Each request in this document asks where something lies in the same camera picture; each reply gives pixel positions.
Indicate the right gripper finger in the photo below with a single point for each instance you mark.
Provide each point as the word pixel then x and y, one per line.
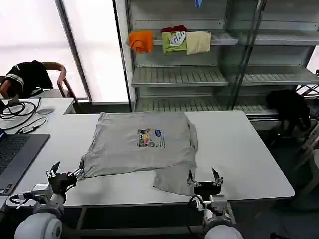
pixel 192 181
pixel 217 178

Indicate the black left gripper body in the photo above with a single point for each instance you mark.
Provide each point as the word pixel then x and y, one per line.
pixel 61 181

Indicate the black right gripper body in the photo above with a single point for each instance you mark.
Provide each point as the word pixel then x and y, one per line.
pixel 207 188

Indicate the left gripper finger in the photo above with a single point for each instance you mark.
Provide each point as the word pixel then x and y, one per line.
pixel 77 173
pixel 52 170

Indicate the grey printed t-shirt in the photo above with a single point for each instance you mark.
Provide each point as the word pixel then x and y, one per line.
pixel 139 152

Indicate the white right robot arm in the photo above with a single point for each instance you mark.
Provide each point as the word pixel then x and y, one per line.
pixel 219 229

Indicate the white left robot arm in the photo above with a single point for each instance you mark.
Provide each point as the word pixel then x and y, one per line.
pixel 37 224

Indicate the white table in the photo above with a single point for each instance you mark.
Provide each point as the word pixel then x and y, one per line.
pixel 236 154

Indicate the dark grey laptop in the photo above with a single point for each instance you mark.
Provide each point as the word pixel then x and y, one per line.
pixel 17 154

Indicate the grey computer mouse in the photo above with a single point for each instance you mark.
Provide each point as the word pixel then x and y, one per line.
pixel 46 111

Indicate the brown wooden chair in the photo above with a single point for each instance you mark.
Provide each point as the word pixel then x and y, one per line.
pixel 62 79

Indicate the black jacket with white stripe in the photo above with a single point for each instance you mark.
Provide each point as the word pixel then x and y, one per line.
pixel 30 77

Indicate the grey shelf rack with clothes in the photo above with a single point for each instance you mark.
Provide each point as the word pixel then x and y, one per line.
pixel 179 77

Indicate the pale folding frame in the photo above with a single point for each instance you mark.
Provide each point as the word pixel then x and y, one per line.
pixel 311 147

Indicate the dark window frame post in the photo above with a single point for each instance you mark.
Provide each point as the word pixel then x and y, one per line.
pixel 74 54

